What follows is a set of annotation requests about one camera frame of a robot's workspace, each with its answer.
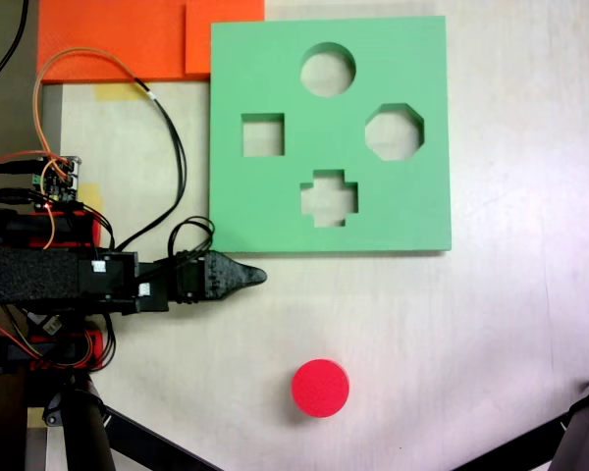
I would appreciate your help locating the red cylinder block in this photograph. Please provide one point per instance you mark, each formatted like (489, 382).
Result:
(320, 388)

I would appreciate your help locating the orange block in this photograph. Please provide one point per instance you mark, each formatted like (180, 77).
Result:
(198, 34)

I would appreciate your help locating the red black table clamp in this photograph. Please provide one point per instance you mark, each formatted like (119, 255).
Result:
(93, 346)
(86, 230)

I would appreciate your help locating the yellow tape piece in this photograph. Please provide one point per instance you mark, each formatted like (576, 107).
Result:
(92, 195)
(35, 418)

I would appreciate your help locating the thin black tripod brace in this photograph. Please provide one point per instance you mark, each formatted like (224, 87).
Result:
(152, 439)
(515, 444)

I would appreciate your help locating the green circuit board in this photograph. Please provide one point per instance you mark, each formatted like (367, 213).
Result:
(59, 179)

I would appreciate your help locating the thick black tripod leg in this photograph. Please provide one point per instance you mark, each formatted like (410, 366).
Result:
(586, 432)
(86, 432)

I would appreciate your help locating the green shape sorter board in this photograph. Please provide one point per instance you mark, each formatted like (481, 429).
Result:
(422, 221)

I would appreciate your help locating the yellow tape strip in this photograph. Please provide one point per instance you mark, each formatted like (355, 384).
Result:
(118, 91)

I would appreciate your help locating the flat orange plate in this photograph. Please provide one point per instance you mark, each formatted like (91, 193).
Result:
(108, 34)

